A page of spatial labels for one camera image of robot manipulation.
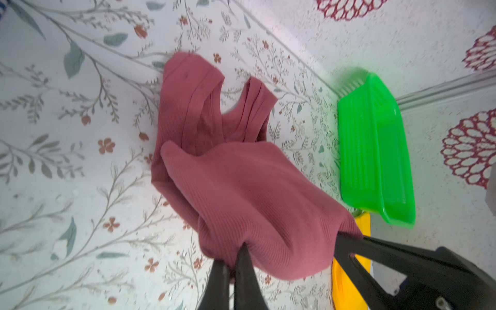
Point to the maroon tank top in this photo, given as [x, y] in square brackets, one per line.
[231, 185]

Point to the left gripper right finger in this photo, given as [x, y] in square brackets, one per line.
[247, 293]

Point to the yellow cloth bag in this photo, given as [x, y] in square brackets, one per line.
[344, 293]

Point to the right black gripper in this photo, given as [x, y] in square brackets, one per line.
[439, 279]

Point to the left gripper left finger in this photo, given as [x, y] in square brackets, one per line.
[216, 294]

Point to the green plastic basket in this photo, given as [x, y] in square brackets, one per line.
[375, 170]

